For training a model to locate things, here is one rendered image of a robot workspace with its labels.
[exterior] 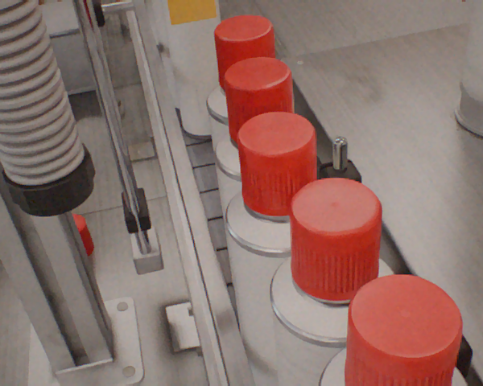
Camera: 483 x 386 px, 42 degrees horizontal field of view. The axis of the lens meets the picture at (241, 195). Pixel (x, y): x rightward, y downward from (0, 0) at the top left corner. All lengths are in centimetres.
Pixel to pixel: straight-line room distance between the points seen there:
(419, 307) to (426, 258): 30
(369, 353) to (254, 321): 14
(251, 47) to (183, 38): 24
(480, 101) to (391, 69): 15
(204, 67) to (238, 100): 29
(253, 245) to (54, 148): 9
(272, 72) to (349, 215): 11
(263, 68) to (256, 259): 9
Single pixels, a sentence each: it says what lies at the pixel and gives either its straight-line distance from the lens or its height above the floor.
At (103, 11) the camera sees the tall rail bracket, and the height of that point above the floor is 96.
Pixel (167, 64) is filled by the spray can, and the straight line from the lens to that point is 65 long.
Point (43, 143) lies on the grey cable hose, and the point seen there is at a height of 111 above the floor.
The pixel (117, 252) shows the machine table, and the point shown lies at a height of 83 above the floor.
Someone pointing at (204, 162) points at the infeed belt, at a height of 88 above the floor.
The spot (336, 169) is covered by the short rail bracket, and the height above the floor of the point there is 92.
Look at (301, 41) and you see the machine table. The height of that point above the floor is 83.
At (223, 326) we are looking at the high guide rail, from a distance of 35.
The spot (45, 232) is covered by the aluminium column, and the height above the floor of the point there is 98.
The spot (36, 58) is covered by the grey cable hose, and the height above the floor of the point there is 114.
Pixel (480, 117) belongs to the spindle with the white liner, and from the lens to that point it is 63.
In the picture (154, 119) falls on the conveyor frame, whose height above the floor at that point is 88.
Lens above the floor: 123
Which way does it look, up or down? 40 degrees down
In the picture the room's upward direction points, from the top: 7 degrees counter-clockwise
